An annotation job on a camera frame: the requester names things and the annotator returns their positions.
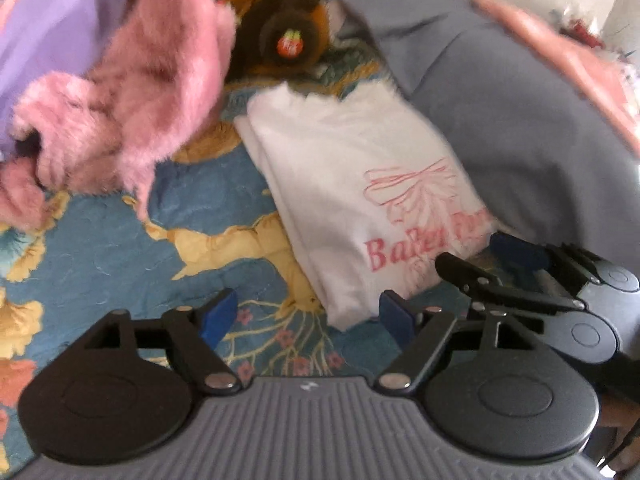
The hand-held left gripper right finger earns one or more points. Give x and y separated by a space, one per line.
395 317

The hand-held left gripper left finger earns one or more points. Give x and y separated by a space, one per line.
220 315

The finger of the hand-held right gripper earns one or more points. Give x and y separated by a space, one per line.
500 291
515 252

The white t-shirt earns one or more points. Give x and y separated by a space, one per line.
350 185

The person's right forearm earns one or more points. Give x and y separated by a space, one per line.
615 425

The blue quilted bedspread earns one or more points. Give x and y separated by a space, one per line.
100 270

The grey duvet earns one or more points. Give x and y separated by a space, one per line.
500 110

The salmon pink towel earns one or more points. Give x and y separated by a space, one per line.
575 60

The red yarn item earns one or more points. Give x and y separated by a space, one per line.
582 27

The pink fuzzy garment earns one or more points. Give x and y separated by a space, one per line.
150 85

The red panda plush toy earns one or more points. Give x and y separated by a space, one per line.
285 25

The purple garment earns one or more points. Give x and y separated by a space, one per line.
45 45

